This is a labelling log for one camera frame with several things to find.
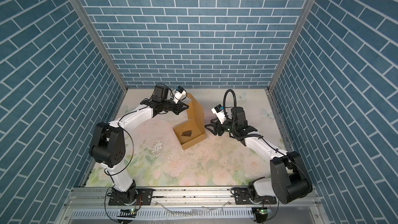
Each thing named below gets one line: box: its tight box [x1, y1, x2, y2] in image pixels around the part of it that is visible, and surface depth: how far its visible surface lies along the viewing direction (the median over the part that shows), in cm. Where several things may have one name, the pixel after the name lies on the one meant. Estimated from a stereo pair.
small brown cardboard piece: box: [181, 130, 192, 137], surface depth 96 cm
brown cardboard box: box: [172, 92, 207, 151], surface depth 94 cm
